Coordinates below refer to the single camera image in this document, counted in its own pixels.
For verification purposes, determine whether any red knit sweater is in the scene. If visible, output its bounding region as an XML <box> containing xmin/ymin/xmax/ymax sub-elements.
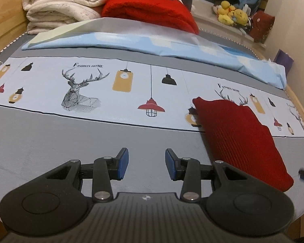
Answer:
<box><xmin>192</xmin><ymin>97</ymin><xmax>294</xmax><ymax>193</ymax></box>

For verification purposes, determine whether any purple box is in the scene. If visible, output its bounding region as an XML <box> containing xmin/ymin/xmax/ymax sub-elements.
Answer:
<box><xmin>273</xmin><ymin>49</ymin><xmax>294</xmax><ymax>76</ymax></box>

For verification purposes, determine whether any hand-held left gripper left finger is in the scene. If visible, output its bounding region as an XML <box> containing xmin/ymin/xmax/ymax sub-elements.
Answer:
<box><xmin>46</xmin><ymin>147</ymin><xmax>130</xmax><ymax>203</ymax></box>

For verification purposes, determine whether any white window ledge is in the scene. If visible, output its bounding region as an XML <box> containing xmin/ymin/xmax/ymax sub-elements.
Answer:
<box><xmin>192</xmin><ymin>0</ymin><xmax>267</xmax><ymax>50</ymax></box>

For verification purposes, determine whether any red folded blanket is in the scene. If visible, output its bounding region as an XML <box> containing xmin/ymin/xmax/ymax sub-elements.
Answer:
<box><xmin>101</xmin><ymin>0</ymin><xmax>200</xmax><ymax>35</ymax></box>

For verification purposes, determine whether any dark red dotted cushion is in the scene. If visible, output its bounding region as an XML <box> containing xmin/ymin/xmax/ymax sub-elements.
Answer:
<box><xmin>249</xmin><ymin>11</ymin><xmax>276</xmax><ymax>44</ymax></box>

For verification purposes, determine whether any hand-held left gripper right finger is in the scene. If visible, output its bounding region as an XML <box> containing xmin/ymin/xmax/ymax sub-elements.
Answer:
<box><xmin>165</xmin><ymin>148</ymin><xmax>252</xmax><ymax>203</ymax></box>

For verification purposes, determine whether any light blue duvet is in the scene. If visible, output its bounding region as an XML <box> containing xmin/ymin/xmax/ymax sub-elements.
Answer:
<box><xmin>22</xmin><ymin>17</ymin><xmax>287</xmax><ymax>90</ymax></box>

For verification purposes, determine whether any yellow duck plush toy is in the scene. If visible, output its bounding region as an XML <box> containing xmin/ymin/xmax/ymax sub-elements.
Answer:
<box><xmin>216</xmin><ymin>1</ymin><xmax>235</xmax><ymax>25</ymax></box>
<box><xmin>232</xmin><ymin>8</ymin><xmax>250</xmax><ymax>27</ymax></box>

